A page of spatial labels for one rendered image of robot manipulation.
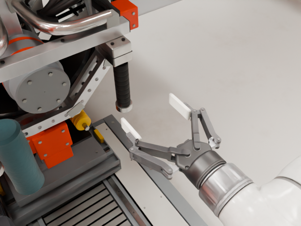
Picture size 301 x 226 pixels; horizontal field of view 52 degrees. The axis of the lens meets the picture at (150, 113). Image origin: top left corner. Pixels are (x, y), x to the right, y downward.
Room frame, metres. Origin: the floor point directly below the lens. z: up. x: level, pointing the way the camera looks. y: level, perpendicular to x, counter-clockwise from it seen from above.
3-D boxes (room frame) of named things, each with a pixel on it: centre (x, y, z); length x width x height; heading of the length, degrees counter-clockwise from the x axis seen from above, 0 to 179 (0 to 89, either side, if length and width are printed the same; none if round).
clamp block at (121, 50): (0.59, 0.09, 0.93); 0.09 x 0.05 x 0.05; 36
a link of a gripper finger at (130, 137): (0.38, 0.04, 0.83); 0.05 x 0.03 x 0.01; 36
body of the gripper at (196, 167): (0.34, -0.09, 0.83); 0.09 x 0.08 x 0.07; 36
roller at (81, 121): (0.81, 0.31, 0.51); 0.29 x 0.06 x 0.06; 36
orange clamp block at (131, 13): (0.85, 0.09, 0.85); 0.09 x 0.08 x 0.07; 126
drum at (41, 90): (0.60, 0.30, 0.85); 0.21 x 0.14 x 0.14; 36
